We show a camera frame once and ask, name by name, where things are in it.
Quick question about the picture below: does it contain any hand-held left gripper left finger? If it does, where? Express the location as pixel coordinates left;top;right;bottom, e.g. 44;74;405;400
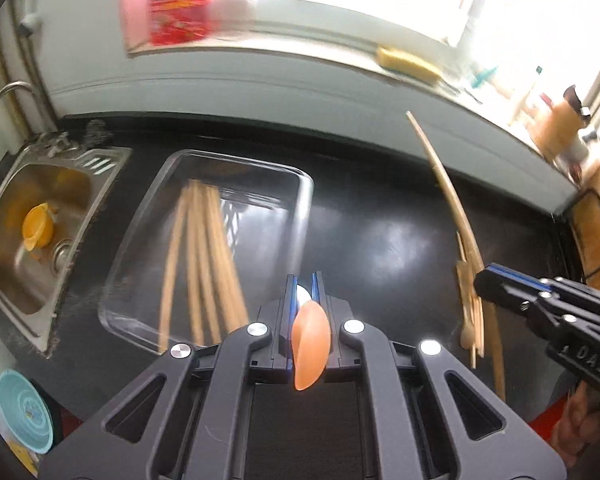
39;274;298;480

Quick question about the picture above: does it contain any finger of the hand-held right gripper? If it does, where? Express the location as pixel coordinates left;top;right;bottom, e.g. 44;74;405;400
473;270;582;334
486;261;600;312

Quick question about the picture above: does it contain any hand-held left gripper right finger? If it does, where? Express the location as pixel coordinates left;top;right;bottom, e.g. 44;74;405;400
313;271;567;480

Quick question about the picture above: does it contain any white-handled orange spoon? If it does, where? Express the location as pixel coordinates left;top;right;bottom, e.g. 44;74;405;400
292;285;329;392

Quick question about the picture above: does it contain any clear plastic container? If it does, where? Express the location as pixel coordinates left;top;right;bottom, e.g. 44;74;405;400
97;148;315;356

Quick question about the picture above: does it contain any bunch of wooden chopsticks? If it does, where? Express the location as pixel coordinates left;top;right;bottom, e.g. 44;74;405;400
157;179;486;368

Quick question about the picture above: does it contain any long pale chopstick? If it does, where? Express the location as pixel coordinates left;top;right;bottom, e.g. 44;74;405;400
406;111;507;402

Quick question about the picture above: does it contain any person's right hand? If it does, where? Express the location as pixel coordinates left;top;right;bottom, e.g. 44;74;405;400
551;384;600;469

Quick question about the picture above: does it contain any red object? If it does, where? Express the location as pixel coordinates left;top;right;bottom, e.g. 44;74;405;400
529;399;573;433

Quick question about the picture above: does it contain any grey stone mortar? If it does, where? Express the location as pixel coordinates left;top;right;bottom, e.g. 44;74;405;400
555;132;600;173

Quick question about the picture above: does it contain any bamboo utensil holder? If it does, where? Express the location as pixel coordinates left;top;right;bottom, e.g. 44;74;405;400
534;101;582;162

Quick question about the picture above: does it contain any dark wooden spoon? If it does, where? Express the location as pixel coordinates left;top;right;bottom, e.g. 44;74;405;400
562;85;592;121

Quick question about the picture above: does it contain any teal toothbrush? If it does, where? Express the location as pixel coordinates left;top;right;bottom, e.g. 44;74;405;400
471;66;497;90

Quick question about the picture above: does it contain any yellow sponge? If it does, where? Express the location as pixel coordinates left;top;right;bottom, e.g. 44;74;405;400
376;46;444;87

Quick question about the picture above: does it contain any dark scouring pad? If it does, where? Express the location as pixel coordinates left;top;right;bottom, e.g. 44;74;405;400
86;119;115;150

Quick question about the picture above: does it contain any yellow plastic cup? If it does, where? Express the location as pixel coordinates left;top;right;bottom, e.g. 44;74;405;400
22;202;57;254

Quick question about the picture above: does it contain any stainless steel sink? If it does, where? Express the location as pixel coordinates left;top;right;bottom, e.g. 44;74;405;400
0;146;133;358

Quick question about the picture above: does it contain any red detergent pump bottle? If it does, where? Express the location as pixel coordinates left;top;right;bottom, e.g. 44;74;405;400
121;0;213;55

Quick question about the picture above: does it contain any chrome faucet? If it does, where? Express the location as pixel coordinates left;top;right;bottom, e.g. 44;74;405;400
0;81;37;143

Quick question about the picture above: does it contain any white wall fitting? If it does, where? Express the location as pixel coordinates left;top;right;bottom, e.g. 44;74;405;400
19;10;42;36

